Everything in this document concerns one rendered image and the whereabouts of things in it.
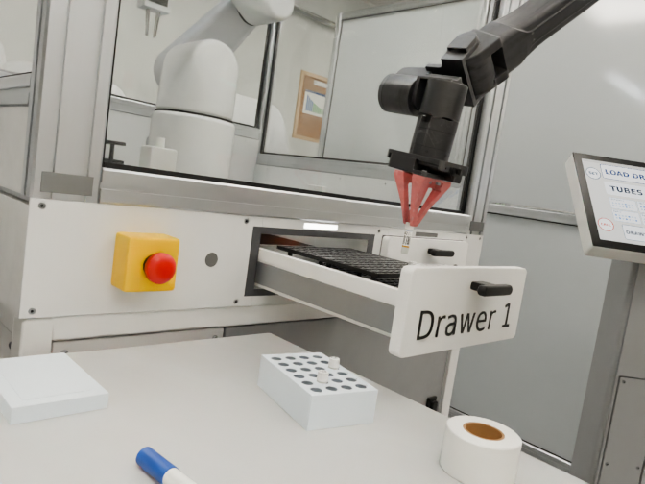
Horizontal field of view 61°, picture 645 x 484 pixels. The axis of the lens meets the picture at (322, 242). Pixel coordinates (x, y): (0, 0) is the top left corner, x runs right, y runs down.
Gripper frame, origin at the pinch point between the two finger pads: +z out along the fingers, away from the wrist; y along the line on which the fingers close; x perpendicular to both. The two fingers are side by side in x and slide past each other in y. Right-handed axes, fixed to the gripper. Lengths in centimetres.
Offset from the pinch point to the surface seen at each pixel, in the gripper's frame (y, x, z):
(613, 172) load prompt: 12, -93, -17
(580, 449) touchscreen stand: -1, -101, 61
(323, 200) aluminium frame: 20.6, -1.2, 2.0
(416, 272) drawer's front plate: -11.5, 11.2, 4.2
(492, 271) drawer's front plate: -10.9, -6.7, 4.0
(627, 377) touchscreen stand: -6, -100, 35
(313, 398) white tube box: -14.0, 25.6, 16.8
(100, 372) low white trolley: 7.4, 38.5, 23.1
